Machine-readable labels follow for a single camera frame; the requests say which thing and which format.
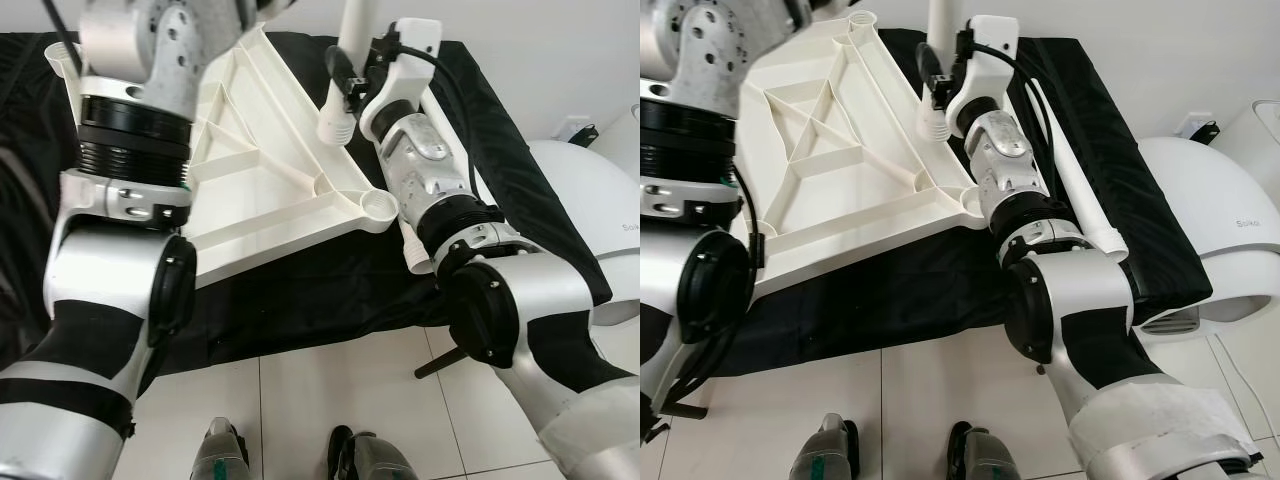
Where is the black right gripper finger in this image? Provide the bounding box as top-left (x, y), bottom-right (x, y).
top-left (325, 45), bottom-right (358, 113)
top-left (918, 45), bottom-right (946, 106)

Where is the white ribbed plastic table top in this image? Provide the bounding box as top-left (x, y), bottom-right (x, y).
top-left (735, 8), bottom-right (1001, 296)
top-left (45, 22), bottom-right (401, 291)

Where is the black quilted bench cover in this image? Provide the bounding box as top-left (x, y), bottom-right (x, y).
top-left (640, 28), bottom-right (1213, 376)
top-left (0, 30), bottom-right (613, 366)

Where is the black metal bench leg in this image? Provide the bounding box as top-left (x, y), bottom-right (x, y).
top-left (415, 345), bottom-right (466, 381)

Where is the silver robot right leg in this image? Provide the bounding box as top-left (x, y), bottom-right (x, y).
top-left (328, 425), bottom-right (421, 480)
top-left (945, 420), bottom-right (1041, 480)

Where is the silver robot leg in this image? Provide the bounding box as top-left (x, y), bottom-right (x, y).
top-left (945, 420), bottom-right (1041, 480)
top-left (328, 425), bottom-right (421, 480)
top-left (190, 418), bottom-right (249, 480)
top-left (795, 415), bottom-right (861, 480)

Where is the silver robot left leg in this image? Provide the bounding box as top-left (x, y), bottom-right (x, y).
top-left (190, 418), bottom-right (249, 480)
top-left (795, 415), bottom-right (861, 480)

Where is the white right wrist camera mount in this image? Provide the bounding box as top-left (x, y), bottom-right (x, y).
top-left (358, 18), bottom-right (443, 143)
top-left (943, 15), bottom-right (1021, 136)

